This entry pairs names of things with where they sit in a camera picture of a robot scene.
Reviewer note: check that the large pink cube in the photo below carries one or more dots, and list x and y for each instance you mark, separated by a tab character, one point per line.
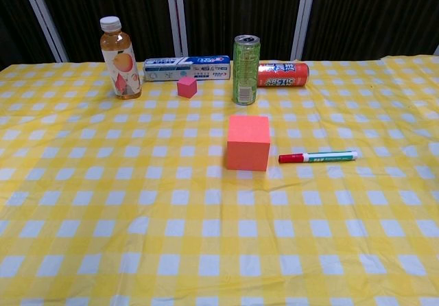
247	148

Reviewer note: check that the red capped marker pen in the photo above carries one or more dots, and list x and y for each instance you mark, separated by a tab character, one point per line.
326	156

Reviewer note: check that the small pink cube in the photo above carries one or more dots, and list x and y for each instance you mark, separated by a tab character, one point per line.
187	88

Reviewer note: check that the blue white toothpaste box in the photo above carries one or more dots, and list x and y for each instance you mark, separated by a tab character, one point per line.
205	66

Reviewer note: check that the green drink can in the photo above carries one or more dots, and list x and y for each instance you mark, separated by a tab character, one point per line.
245	69

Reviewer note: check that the yellow white checkered tablecloth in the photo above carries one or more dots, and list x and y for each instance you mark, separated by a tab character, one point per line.
137	182

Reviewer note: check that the orange soda can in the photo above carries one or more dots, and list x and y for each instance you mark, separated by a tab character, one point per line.
284	76

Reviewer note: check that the tea bottle with white cap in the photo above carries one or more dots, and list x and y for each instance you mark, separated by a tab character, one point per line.
120	45

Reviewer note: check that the white metal frame post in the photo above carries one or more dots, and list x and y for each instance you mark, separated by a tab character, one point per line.
175	11
437	50
303	18
44	18

